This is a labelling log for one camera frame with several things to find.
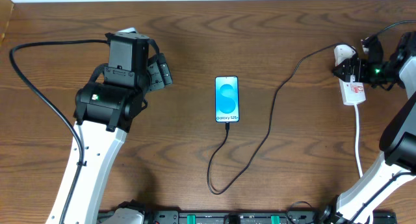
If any blue Galaxy smartphone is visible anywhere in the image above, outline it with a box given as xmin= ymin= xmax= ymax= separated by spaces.
xmin=215 ymin=76 xmax=240 ymax=123

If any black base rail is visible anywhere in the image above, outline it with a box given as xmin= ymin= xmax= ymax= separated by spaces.
xmin=97 ymin=209 xmax=398 ymax=224

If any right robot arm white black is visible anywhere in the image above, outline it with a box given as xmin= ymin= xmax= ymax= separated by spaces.
xmin=317 ymin=32 xmax=415 ymax=223

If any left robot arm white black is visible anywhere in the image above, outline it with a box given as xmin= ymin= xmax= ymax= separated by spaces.
xmin=47 ymin=28 xmax=173 ymax=223

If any white power strip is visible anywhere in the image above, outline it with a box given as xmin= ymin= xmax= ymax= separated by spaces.
xmin=334 ymin=45 xmax=366 ymax=106

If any black charger cable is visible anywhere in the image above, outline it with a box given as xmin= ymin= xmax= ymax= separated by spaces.
xmin=206 ymin=42 xmax=359 ymax=195

